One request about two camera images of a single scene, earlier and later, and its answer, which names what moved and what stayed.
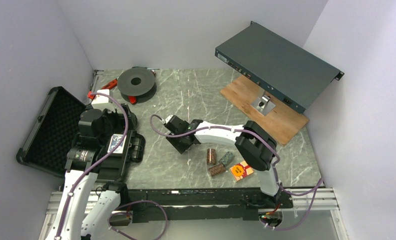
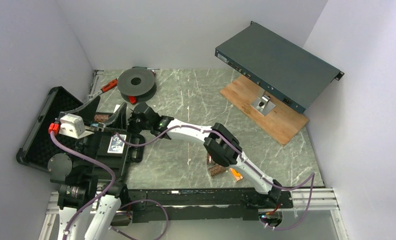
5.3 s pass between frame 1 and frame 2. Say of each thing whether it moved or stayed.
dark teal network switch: stayed
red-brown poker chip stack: stayed
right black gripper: moved
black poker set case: stayed
